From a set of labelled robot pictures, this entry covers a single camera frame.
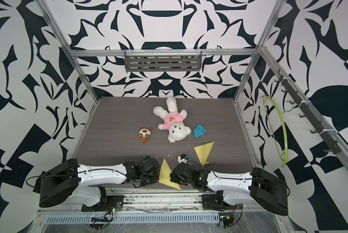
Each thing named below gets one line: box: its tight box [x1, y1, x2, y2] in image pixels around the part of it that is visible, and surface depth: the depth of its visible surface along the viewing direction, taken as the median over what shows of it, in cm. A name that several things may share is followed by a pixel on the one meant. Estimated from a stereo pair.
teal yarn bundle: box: [192, 124, 207, 138], surface depth 101 cm
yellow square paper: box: [193, 141, 215, 168], surface depth 93 cm
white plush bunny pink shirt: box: [153, 97, 192, 144], surface depth 100 cm
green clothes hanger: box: [260, 95, 289, 168], surface depth 68 cm
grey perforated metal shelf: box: [124, 48, 202, 72], surface depth 96 cm
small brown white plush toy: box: [138, 127, 152, 144], surface depth 98 cm
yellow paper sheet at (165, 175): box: [158, 157, 182, 190], surface depth 83 cm
